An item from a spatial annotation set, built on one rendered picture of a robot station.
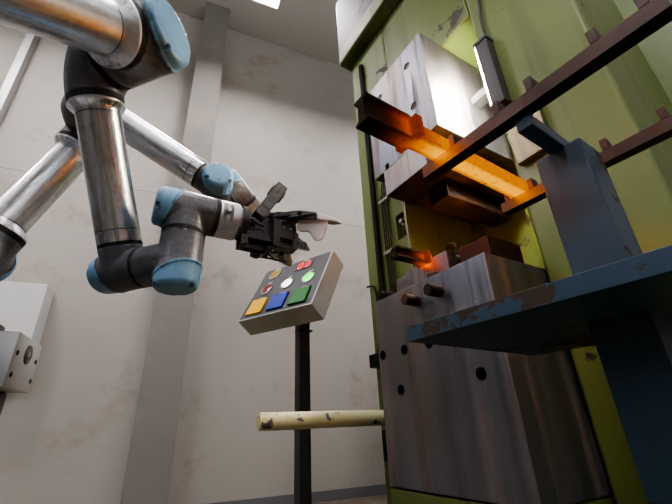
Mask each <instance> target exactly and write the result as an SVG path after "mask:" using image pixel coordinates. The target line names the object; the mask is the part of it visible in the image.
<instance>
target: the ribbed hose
mask: <svg viewBox="0 0 672 504"><path fill-rule="evenodd" d="M358 69H359V80H360V91H361V96H362V95H363V93H364V92H365V83H364V73H363V65H362V64H359V65H358ZM364 134H365V145H366V156H367V167H368V177H369V188H370V199H371V210H372V220H373V232H374V242H375V253H376V263H377V273H378V274H377V275H378V286H379V290H384V291H385V285H384V284H385V283H384V273H383V263H382V253H381V243H380V233H379V223H378V213H377V203H376V193H375V183H374V173H373V163H372V153H371V143H370V135H369V134H366V133H364ZM382 441H383V454H384V461H388V455H387V443H386V432H385V430H382Z"/></svg>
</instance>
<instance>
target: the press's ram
mask: <svg viewBox="0 0 672 504"><path fill-rule="evenodd" d="M370 94H372V95H373V96H375V97H377V98H379V99H381V100H383V101H385V102H386V103H388V104H390V105H392V106H394V107H396V108H398V109H399V110H401V111H403V112H405V113H407V114H409V115H410V117H411V116H412V115H413V114H414V113H416V114H418V115H420V116H422V121H423V126H424V127H426V128H428V129H429V130H431V131H433V132H435V133H437V134H439V135H441V136H443V137H444V138H446V139H448V137H449V136H450V135H452V134H454V135H456V136H458V137H460V138H461V139H462V138H464V137H465V136H467V135H468V134H469V133H471V132H472V131H473V130H475V129H476V128H477V127H479V126H480V125H482V124H483V123H484V122H486V121H487V120H488V119H490V118H491V117H493V116H494V114H493V111H492V110H491V108H490V106H491V104H490V101H489V97H488V94H487V90H486V87H485V83H484V80H483V76H482V73H481V71H480V70H478V69H477V68H475V67H473V66H472V65H470V64H469V63H467V62H465V61H464V60H462V59H461V58H459V57H457V56H456V55H454V54H453V53H451V52H449V51H448V50H446V49H445V48H443V47H441V46H440V45H438V44H437V43H435V42H433V41H432V40H430V39H429V38H427V37H425V36H424V35H422V34H421V33H418V34H417V35H416V37H415V38H414V39H413V40H412V41H411V43H410V44H409V45H408V46H407V48H406V49H405V50H404V51H403V52H402V54H401V55H400V56H399V57H398V59H397V60H396V61H395V62H394V63H393V65H392V66H391V67H390V68H389V69H388V71H387V72H386V73H385V74H384V76H383V77H382V78H381V79H380V80H379V82H378V83H377V84H376V85H375V87H374V88H373V89H372V90H371V91H370ZM371 143H372V153H373V163H374V173H375V180H377V181H380V182H382V183H385V178H384V172H385V171H386V170H387V169H388V168H390V167H391V166H392V165H393V164H394V163H395V162H396V161H397V160H399V159H400V158H401V157H402V156H403V155H404V154H405V153H406V152H408V151H409V150H410V149H407V150H406V151H405V152H404V153H402V154H401V153H399V152H397V151H396V150H395V147H394V146H392V145H390V144H388V143H386V142H384V141H381V140H379V139H377V138H375V137H373V136H371ZM475 154H476V155H478V156H480V157H482V158H484V159H486V160H488V161H489V162H491V163H493V164H495V165H497V166H499V167H501V168H503V169H504V170H506V171H508V172H510V173H512V174H514V175H516V174H517V171H516V167H515V164H514V160H513V157H512V154H511V150H510V147H509V144H508V140H507V137H506V134H503V135H502V136H500V137H499V138H497V139H496V140H494V141H493V142H491V143H490V144H488V145H487V146H485V147H484V148H482V149H481V150H479V151H478V152H476V153H475Z"/></svg>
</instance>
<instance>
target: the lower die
mask: <svg viewBox="0 0 672 504"><path fill-rule="evenodd" d="M452 256H456V253H454V252H450V251H447V250H446V251H444V252H442V253H440V254H438V255H436V256H435V255H431V260H432V262H431V263H429V264H427V265H425V266H423V267H421V268H417V267H414V268H412V269H410V270H409V271H407V272H406V276H404V277H402V278H400V279H398V280H396V284H397V292H399V291H401V290H403V289H405V288H407V287H410V286H412V285H414V284H416V283H418V282H420V281H423V280H425V279H427V274H428V273H433V272H438V271H439V272H442V271H444V270H446V269H448V268H451V266H450V264H449V263H450V259H451V258H452Z"/></svg>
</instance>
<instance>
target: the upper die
mask: <svg viewBox="0 0 672 504"><path fill-rule="evenodd" d="M425 165H427V162H426V157H425V156H422V155H420V154H418V153H416V152H414V151H412V150H409V151H408V152H406V153H405V154H404V155H403V156H402V157H401V158H400V159H399V160H397V161H396V162H395V163H394V164H393V165H392V166H391V167H390V168H388V169H387V170H386V171H385V172H384V178H385V187H386V195H387V196H388V197H391V198H394V199H397V200H400V201H403V202H406V203H409V204H412V205H415V206H418V207H421V208H424V209H428V210H431V211H434V212H437V213H440V214H443V215H446V216H449V217H452V218H455V219H458V220H461V221H464V222H467V223H471V224H474V225H475V224H477V223H478V222H475V221H472V220H469V219H466V218H463V217H460V216H457V215H454V214H451V213H448V212H445V211H442V210H439V209H436V208H433V207H431V204H430V198H429V192H428V191H429V190H431V189H432V188H433V187H435V186H436V185H437V184H439V183H440V182H442V181H443V180H444V179H447V180H450V181H452V182H455V183H457V184H460V185H463V186H465V187H468V188H470V189H473V190H475V191H478V192H480V193H483V194H486V195H488V196H491V197H493V198H496V199H498V200H501V201H504V202H506V201H505V198H504V194H502V193H500V192H498V191H496V190H494V189H492V188H490V187H488V186H486V185H484V184H481V183H479V182H477V181H475V180H473V179H471V178H469V177H467V176H465V175H462V174H460V173H458V172H456V171H454V170H452V169H451V170H450V171H448V172H447V173H445V174H444V175H442V176H441V177H439V178H438V179H436V180H435V181H433V182H431V181H429V180H427V179H424V177H423V171H422V168H423V167H424V166H425Z"/></svg>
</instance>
